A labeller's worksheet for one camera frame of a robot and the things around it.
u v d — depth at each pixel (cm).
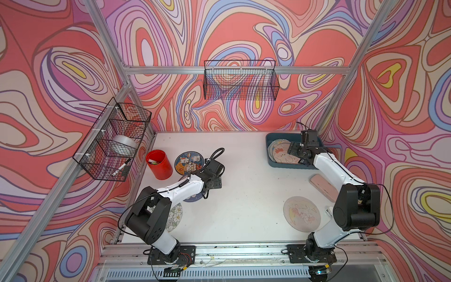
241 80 97
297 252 74
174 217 84
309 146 69
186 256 72
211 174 69
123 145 69
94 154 66
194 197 91
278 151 107
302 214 85
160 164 87
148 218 44
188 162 105
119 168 72
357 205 45
